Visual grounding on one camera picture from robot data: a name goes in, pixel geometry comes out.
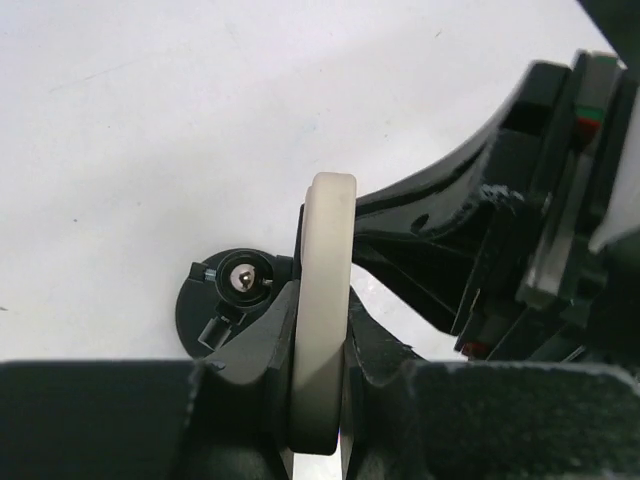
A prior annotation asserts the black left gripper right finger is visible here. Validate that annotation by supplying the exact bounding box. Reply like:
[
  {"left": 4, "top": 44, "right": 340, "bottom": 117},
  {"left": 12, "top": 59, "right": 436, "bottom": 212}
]
[{"left": 340, "top": 296, "right": 639, "bottom": 479}]

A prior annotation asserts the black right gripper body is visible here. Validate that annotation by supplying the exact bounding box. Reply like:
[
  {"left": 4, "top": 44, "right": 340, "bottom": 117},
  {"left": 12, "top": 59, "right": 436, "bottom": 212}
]
[{"left": 449, "top": 1, "right": 639, "bottom": 363}]

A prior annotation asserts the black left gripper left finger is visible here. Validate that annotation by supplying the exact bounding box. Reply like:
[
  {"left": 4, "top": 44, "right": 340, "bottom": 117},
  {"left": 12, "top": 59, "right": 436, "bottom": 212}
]
[{"left": 1, "top": 281, "right": 299, "bottom": 479}]

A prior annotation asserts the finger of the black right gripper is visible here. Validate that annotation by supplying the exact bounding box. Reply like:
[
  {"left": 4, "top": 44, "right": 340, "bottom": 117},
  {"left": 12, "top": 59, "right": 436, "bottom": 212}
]
[{"left": 353, "top": 61, "right": 573, "bottom": 335}]

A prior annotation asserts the phone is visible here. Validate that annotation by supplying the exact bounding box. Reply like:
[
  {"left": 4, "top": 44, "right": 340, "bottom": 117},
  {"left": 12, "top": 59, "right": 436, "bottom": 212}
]
[{"left": 288, "top": 172, "right": 357, "bottom": 455}]

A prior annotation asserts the black round-base phone stand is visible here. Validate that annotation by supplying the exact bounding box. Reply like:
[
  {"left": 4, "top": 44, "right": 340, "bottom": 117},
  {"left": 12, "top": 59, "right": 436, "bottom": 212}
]
[{"left": 175, "top": 216, "right": 303, "bottom": 359}]

